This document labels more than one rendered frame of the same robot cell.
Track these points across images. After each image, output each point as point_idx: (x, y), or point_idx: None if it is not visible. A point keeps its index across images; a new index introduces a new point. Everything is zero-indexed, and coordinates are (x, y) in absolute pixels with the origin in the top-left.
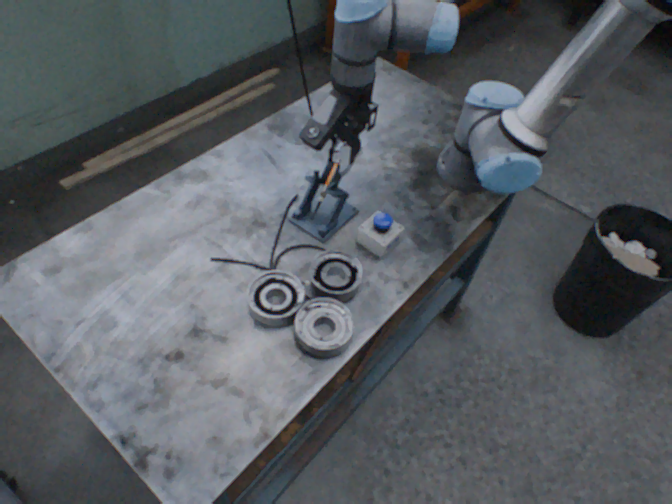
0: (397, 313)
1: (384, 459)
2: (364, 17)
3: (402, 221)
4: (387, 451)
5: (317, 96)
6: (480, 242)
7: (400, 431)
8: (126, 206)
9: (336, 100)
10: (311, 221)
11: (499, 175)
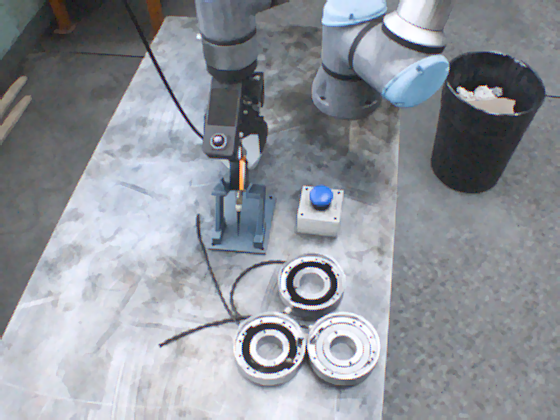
0: None
1: (387, 416)
2: None
3: (327, 183)
4: (385, 407)
5: (136, 90)
6: None
7: (385, 381)
8: (15, 339)
9: (225, 90)
10: (236, 237)
11: (414, 88)
